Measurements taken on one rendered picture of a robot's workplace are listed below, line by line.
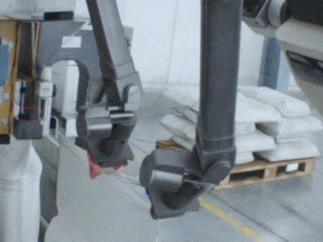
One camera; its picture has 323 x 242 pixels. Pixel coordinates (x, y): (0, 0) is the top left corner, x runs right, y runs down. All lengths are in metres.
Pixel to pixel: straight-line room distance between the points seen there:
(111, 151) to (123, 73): 0.18
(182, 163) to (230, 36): 0.27
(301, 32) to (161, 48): 5.23
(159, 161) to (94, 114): 0.27
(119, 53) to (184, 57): 5.50
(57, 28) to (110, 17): 0.38
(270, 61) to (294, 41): 6.17
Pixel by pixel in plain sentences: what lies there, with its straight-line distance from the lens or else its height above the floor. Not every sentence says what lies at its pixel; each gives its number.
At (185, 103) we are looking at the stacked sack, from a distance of 4.39.
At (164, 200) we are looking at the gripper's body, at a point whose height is 1.08.
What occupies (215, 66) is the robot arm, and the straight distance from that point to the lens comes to 0.81.
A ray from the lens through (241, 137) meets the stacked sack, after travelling 4.33.
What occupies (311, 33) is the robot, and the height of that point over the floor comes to 1.41.
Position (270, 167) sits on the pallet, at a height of 0.12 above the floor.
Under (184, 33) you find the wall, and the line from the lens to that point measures 6.60.
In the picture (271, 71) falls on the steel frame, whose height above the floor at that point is 0.50.
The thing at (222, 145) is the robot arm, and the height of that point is 1.23.
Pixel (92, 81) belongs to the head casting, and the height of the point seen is 1.17.
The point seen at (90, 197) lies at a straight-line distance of 1.35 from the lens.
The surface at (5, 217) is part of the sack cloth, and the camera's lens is 1.93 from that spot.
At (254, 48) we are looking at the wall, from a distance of 7.30.
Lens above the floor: 1.48
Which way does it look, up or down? 14 degrees down
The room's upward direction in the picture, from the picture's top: 7 degrees clockwise
